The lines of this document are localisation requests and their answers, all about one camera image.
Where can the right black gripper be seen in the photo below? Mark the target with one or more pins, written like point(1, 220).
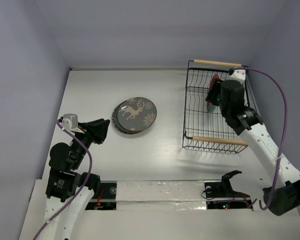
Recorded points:
point(213, 95)

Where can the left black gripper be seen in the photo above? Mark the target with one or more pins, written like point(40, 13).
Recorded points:
point(99, 129)

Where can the red teal flower plate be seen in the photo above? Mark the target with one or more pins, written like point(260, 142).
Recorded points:
point(210, 106)

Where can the grey deer snowflake plate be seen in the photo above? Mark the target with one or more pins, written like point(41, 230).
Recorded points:
point(135, 115)

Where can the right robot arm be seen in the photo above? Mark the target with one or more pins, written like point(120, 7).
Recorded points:
point(229, 96)

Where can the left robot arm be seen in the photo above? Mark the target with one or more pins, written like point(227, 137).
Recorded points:
point(71, 183)

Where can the white front platform board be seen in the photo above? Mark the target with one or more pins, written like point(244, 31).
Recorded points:
point(165, 221)

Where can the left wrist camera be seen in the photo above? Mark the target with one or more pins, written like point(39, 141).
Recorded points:
point(70, 122)

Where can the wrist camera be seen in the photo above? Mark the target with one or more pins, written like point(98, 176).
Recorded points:
point(237, 75)
point(70, 122)

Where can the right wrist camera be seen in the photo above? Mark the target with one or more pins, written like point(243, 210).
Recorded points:
point(237, 75)

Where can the black wire dish rack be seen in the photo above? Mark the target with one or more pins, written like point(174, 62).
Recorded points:
point(202, 130)

